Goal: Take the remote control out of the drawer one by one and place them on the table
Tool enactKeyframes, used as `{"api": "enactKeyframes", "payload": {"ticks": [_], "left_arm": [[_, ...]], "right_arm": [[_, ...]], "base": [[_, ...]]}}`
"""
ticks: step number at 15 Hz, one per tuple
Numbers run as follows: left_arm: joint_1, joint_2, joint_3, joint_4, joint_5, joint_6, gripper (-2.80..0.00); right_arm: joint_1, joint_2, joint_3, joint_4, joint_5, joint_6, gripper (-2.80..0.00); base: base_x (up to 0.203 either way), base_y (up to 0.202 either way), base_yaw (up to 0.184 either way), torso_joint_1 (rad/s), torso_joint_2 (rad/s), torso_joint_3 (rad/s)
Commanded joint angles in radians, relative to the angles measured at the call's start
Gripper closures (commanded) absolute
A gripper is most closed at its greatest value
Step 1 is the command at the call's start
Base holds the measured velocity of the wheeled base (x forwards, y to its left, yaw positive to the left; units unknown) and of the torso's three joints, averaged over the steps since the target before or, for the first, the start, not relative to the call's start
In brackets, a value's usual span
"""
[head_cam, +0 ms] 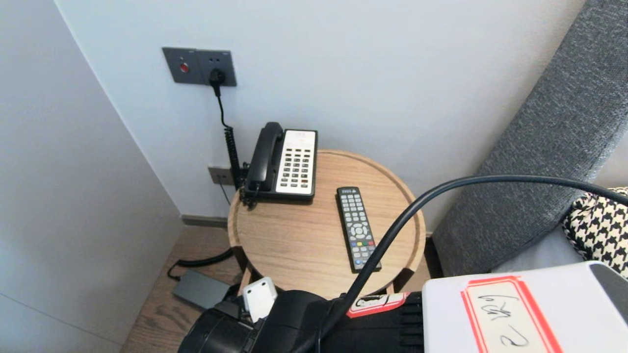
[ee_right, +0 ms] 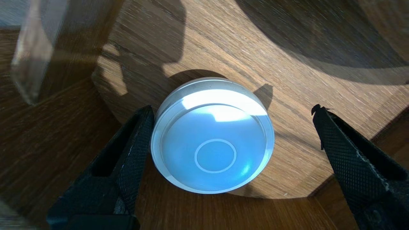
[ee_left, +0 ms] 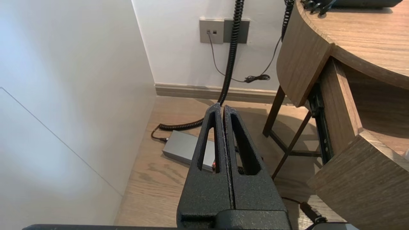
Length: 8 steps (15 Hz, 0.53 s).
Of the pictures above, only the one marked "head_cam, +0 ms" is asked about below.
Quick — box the small grey wall jack plate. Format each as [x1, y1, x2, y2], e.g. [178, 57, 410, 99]
[208, 166, 236, 187]

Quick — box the black white houndstooth pillow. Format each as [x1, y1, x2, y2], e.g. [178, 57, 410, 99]
[562, 186, 628, 277]

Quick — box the black coiled power cable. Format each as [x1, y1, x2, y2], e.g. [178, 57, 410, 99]
[168, 70, 243, 282]

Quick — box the black TV remote control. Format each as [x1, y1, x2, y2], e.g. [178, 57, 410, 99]
[336, 186, 382, 274]

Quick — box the grey fabric headboard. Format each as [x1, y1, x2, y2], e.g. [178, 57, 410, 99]
[432, 0, 628, 275]

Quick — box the grey power adapter box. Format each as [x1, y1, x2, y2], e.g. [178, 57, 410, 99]
[172, 271, 232, 310]

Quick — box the black telephone handset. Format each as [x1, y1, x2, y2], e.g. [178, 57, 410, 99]
[244, 123, 284, 193]

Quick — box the smooth black arm cable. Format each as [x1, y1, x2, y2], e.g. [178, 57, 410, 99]
[292, 175, 628, 353]

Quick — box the round wooden bedside table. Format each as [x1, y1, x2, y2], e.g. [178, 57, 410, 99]
[227, 150, 426, 300]

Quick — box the white bed sheet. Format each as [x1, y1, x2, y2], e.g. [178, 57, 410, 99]
[493, 227, 584, 274]

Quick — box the grey switch plate red button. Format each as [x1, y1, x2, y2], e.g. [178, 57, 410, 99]
[162, 48, 199, 86]

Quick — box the curved front wooden drawer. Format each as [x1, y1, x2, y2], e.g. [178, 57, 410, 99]
[236, 265, 399, 299]

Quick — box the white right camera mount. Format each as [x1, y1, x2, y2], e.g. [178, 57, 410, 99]
[243, 277, 278, 323]

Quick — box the black curly handset cord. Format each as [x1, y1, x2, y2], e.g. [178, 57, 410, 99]
[239, 182, 260, 209]

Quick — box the grey wall socket plate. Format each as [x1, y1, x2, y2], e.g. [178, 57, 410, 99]
[195, 50, 237, 88]

